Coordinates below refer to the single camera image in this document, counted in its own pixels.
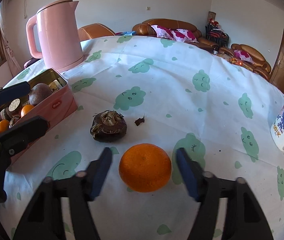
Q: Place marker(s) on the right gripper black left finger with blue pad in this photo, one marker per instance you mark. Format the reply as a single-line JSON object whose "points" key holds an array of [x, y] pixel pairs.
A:
{"points": [[42, 218]]}

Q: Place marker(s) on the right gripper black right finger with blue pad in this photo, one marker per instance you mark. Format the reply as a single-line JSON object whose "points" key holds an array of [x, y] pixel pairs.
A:
{"points": [[244, 216]]}

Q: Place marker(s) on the small orange tangerine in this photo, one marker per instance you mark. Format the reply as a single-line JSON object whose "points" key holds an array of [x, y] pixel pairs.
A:
{"points": [[4, 125], [25, 110]]}

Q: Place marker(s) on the large orange fruit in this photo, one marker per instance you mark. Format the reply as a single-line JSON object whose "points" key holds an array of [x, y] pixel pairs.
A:
{"points": [[145, 168]]}

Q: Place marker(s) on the purple cut passion fruit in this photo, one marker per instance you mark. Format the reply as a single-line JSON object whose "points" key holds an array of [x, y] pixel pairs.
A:
{"points": [[15, 108]]}

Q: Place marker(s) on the whole purple passion fruit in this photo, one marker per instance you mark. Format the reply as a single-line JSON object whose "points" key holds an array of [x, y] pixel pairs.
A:
{"points": [[39, 93]]}

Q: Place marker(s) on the pink metal tin box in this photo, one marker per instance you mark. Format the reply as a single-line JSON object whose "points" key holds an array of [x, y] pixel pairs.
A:
{"points": [[54, 108]]}

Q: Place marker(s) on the pink electric kettle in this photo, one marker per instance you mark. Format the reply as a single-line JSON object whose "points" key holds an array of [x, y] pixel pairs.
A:
{"points": [[53, 36]]}

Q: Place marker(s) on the dark dried fruit husk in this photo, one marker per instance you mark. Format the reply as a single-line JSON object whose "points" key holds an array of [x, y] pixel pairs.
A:
{"points": [[108, 126]]}

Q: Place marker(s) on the brown leather chair back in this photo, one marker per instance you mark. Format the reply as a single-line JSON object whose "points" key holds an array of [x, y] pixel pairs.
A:
{"points": [[94, 30]]}

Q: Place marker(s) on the white tablecloth green clouds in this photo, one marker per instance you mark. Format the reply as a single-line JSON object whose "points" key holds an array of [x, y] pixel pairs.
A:
{"points": [[219, 112]]}

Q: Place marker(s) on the small dark husk fragment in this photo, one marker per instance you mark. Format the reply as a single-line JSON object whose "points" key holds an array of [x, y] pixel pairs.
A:
{"points": [[139, 121]]}

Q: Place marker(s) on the wooden coffee table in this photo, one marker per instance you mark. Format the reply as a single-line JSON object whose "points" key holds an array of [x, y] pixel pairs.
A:
{"points": [[241, 63]]}

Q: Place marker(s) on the brown leather armchair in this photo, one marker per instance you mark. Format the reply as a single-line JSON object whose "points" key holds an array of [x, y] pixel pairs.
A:
{"points": [[261, 66]]}

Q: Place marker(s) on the pink floral armchair cushion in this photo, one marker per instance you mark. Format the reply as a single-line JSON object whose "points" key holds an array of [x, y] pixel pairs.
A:
{"points": [[243, 56]]}

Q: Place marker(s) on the brown leather long sofa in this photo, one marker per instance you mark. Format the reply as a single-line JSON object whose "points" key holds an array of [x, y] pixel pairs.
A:
{"points": [[146, 28]]}

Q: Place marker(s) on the stacked chairs in corner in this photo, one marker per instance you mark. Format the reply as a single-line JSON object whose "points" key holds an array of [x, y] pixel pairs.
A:
{"points": [[213, 31]]}

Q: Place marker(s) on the pink floral sofa cushion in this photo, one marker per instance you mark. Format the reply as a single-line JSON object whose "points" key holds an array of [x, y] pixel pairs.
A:
{"points": [[180, 35]]}

